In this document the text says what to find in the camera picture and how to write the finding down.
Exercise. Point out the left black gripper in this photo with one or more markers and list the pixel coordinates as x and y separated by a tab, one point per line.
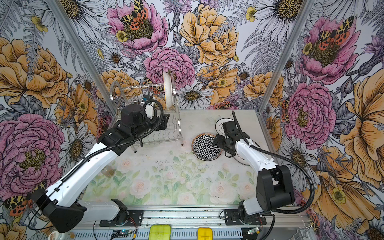
163	126

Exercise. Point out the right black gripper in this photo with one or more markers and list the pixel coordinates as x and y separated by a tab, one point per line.
219	143

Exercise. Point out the plain white plate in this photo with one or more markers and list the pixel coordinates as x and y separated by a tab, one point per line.
247	153

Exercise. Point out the chrome wire dish rack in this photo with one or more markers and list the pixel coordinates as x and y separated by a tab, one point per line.
115	137

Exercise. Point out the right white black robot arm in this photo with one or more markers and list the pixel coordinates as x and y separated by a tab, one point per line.
274	188

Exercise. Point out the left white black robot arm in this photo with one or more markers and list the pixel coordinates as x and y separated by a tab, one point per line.
59	202

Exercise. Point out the right yellow box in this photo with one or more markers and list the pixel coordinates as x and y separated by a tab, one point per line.
205	234

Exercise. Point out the left yellow green box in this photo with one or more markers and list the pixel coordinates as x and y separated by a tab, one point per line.
160	232

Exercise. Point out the small green circuit board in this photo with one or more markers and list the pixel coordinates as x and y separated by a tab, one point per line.
122	232

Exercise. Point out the white jar with lid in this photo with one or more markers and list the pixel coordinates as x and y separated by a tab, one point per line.
61	236

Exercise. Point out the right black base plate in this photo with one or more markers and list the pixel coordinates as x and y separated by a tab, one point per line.
233	217

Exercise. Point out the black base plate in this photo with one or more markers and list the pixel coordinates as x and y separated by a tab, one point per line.
233	217
135	216

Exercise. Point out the aluminium front rail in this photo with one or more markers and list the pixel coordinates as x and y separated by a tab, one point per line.
185	223

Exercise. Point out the left aluminium corner post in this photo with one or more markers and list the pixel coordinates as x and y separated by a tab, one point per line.
65	22

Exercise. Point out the aluminium corner post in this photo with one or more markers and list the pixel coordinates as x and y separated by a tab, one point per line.
65	22
291	40

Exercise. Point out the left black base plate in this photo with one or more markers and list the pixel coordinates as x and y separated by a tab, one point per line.
135	216

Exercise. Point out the right aluminium corner post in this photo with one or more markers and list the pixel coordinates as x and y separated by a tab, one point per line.
291	40

